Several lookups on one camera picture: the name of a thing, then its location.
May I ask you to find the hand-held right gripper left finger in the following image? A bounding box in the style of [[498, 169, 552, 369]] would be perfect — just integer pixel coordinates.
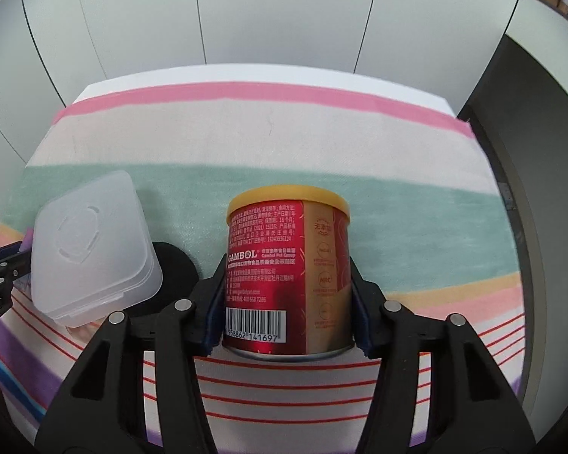
[[35, 262, 228, 454]]

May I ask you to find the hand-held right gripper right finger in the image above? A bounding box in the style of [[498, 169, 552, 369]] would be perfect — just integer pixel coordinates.
[[348, 260, 535, 454]]

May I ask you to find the black round puff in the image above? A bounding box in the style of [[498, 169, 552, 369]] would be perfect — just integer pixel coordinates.
[[123, 242, 200, 317]]

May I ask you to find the red can with yellow lid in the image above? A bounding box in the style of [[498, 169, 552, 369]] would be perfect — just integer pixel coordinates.
[[226, 187, 352, 362]]

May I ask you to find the translucent plastic lidded box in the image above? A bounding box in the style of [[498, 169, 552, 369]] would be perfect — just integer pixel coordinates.
[[31, 170, 164, 328]]

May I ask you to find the striped colourful cloth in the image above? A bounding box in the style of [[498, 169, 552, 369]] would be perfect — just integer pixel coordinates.
[[0, 87, 526, 450]]

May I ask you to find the white table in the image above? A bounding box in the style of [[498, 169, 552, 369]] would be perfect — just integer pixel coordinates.
[[69, 70, 459, 119]]

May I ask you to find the white shelf counter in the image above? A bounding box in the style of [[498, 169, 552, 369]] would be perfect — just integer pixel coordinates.
[[457, 0, 568, 124]]

